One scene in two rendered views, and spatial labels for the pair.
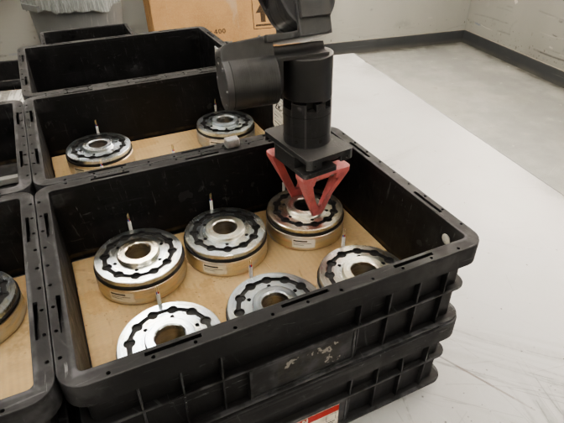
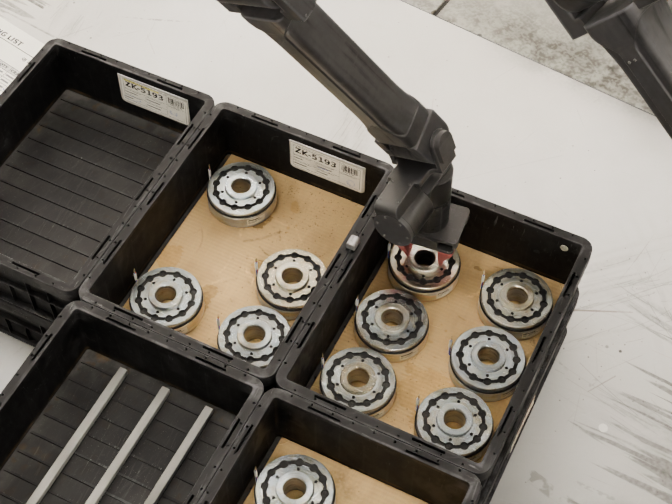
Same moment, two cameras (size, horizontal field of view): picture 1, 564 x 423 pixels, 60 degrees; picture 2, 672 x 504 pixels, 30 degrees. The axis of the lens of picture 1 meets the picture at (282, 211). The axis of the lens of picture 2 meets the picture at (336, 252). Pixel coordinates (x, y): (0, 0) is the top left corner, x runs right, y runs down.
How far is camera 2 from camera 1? 1.33 m
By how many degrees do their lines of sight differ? 33
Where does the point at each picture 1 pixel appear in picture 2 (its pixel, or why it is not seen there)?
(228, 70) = (407, 225)
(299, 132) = (436, 223)
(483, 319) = not seen: hidden behind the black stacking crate
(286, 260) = (442, 313)
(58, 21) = not seen: outside the picture
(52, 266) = (381, 425)
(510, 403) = (616, 316)
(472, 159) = (434, 52)
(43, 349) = (448, 467)
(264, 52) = (416, 193)
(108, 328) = not seen: hidden behind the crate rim
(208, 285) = (413, 369)
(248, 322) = (526, 384)
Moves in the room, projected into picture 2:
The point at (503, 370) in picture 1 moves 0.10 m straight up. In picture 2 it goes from (598, 294) to (610, 257)
